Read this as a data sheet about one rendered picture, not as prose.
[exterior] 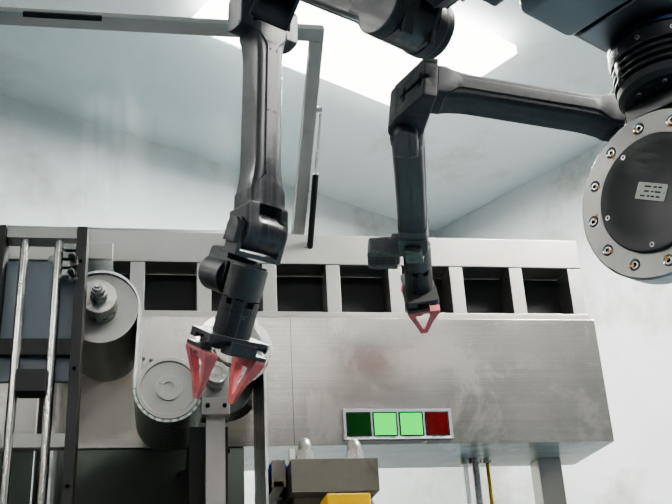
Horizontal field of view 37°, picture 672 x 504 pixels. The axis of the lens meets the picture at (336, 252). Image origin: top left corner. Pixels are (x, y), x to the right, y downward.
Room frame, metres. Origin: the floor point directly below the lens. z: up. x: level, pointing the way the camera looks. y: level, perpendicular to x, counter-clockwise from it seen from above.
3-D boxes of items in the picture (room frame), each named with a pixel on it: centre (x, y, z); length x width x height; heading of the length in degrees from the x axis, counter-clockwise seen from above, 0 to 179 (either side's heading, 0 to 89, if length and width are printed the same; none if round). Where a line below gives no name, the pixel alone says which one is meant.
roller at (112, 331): (1.88, 0.48, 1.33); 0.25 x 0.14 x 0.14; 10
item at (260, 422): (1.93, 0.17, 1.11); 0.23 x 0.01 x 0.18; 10
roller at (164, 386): (1.90, 0.35, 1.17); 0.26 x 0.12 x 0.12; 10
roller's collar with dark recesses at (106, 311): (1.73, 0.45, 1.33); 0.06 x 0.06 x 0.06; 10
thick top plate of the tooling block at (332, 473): (1.99, 0.06, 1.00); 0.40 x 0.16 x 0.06; 10
